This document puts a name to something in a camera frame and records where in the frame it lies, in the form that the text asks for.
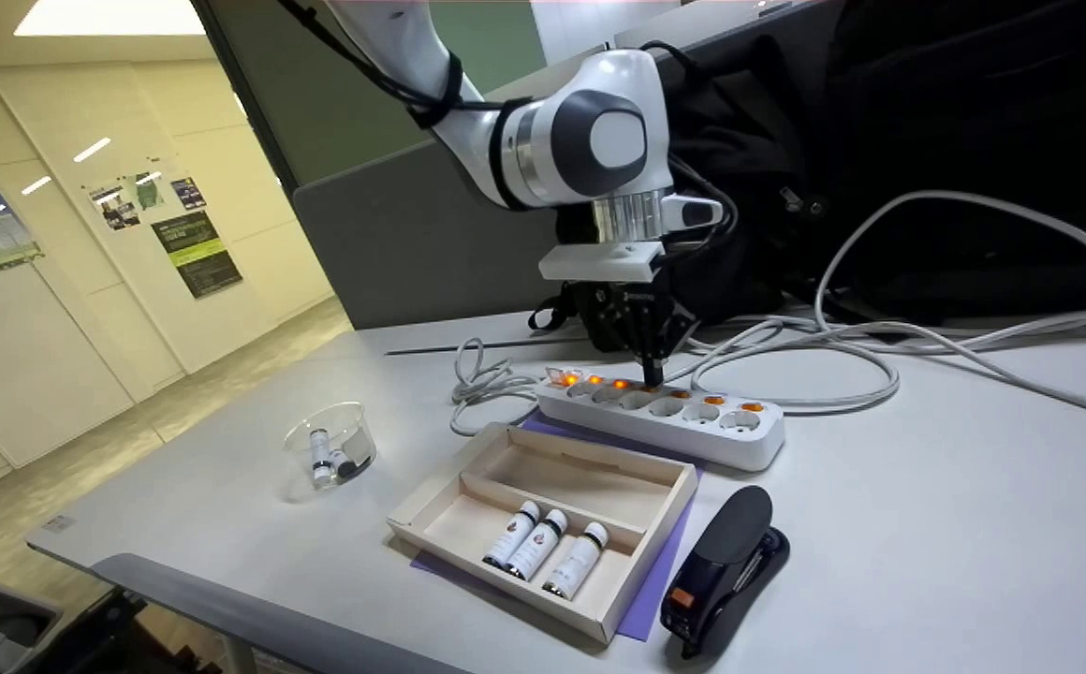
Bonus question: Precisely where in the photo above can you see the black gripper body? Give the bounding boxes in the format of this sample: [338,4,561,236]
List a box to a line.
[575,284,695,354]

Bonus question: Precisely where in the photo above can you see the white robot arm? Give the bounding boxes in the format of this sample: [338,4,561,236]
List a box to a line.
[275,0,727,386]

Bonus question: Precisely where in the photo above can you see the white power strip orange switches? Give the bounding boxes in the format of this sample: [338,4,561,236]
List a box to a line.
[533,369,786,470]

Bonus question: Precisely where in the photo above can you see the black stapler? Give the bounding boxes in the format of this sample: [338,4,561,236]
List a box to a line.
[660,488,789,658]

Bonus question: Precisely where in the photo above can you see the right white dropper bottle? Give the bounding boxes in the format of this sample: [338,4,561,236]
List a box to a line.
[544,520,606,599]

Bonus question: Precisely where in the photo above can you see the white dropper bottle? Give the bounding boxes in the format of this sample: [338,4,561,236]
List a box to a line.
[510,508,565,582]
[544,520,606,599]
[483,503,544,568]

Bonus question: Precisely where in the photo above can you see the middle white dropper bottle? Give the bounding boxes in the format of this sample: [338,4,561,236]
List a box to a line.
[510,508,565,582]

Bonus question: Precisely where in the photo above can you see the left white dropper bottle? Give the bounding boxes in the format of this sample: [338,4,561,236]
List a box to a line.
[483,503,544,568]

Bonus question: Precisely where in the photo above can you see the wooden compartment tray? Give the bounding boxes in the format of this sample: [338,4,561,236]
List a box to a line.
[390,428,695,643]

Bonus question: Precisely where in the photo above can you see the grey desk partition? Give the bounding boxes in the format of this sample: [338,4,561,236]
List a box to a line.
[288,97,573,333]

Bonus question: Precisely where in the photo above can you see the black backpack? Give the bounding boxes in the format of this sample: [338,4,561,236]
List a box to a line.
[525,0,1086,354]

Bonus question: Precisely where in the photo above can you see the clear plastic cup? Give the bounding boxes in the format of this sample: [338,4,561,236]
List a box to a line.
[282,401,373,507]

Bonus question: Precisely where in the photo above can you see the small bottle inside cup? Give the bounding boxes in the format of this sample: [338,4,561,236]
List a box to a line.
[307,428,338,490]

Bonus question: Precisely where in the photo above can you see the black office chair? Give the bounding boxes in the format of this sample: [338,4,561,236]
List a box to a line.
[0,588,221,674]

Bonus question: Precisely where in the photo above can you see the white power strip cable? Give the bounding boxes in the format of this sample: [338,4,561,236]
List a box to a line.
[445,187,1086,443]

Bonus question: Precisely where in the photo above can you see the dark green wall poster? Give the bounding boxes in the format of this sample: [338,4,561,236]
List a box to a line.
[152,212,244,299]

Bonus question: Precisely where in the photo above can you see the small photo wall notices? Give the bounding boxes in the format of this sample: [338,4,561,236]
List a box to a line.
[91,168,207,233]

